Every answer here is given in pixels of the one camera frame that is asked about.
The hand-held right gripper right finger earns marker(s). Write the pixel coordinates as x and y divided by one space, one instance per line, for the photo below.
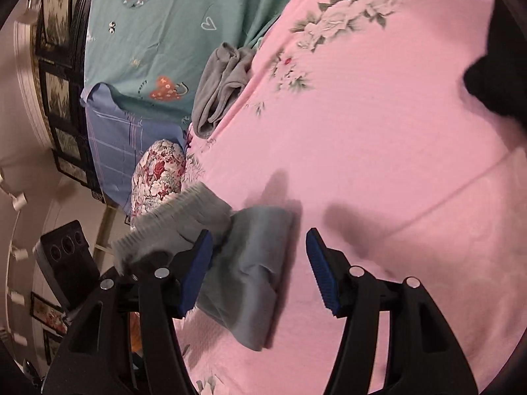
321 275

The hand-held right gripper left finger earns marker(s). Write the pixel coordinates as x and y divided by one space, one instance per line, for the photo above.
197 271

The thin grey pants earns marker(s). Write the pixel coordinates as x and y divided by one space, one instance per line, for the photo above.
247 263

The folded grey fleece pants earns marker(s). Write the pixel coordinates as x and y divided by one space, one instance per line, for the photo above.
218 90

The white ceiling spotlight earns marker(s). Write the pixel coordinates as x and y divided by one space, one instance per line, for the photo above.
18 200
16 252
16 296

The small framed floral picture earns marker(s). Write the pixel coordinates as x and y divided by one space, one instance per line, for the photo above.
47 314

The red floral pillow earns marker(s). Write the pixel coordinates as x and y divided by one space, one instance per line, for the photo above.
158 177

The blue plaid pillow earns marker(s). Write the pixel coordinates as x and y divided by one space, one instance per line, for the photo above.
115 144

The pink floral bedsheet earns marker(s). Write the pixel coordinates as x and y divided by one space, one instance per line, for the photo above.
370 131

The teal heart-print pillow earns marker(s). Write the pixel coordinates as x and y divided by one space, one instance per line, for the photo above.
164 28

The black headboard frame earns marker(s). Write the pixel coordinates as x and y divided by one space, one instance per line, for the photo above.
57 20

